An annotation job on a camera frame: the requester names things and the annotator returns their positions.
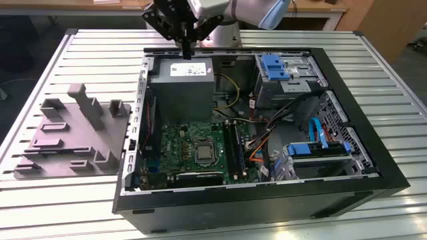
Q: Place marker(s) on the wooden cabinet panel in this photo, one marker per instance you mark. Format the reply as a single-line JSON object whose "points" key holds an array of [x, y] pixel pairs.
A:
{"points": [[382, 25]]}

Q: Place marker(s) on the grey power supply unit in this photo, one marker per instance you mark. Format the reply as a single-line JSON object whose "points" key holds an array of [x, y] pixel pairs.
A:
{"points": [[180, 100]]}

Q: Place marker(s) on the black PC case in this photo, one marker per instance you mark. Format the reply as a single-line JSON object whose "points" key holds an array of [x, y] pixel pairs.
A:
{"points": [[233, 207]]}

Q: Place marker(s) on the black graphics card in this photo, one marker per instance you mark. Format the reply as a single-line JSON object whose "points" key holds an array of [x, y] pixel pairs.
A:
{"points": [[200, 178]]}

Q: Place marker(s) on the wooden desk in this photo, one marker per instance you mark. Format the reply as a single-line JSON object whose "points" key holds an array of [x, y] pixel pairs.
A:
{"points": [[66, 6]]}

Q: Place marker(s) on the metal disk bay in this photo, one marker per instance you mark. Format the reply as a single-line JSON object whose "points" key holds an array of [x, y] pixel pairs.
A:
{"points": [[320, 158]]}

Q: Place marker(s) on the blue drive bay latch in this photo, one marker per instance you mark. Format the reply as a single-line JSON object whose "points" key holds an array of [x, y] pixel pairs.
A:
{"points": [[274, 67]]}

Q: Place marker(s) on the green motherboard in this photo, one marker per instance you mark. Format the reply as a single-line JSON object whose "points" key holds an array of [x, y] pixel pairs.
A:
{"points": [[173, 140]]}

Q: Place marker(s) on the CPU socket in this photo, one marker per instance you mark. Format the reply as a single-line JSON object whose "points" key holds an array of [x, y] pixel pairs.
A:
{"points": [[204, 141]]}

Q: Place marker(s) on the metal drive cage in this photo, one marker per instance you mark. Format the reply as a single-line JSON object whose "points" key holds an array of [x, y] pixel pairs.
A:
{"points": [[293, 86]]}

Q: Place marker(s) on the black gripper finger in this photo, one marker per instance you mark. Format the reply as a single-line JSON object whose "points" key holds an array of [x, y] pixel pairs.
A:
{"points": [[156, 21], [208, 27]]}

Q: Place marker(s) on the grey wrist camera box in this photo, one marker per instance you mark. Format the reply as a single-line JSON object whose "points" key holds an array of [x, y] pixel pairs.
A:
{"points": [[206, 8]]}

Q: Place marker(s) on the grey parts rack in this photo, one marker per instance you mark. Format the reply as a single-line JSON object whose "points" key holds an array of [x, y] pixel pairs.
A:
{"points": [[76, 140]]}

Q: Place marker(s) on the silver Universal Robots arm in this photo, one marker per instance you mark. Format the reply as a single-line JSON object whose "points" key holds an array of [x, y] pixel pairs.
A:
{"points": [[226, 35]]}

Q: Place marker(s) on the hard disk in blue carrier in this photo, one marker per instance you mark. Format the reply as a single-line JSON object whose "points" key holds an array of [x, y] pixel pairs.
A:
{"points": [[300, 150]]}

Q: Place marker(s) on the silver CPU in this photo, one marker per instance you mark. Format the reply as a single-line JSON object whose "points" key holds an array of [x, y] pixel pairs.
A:
{"points": [[204, 152]]}

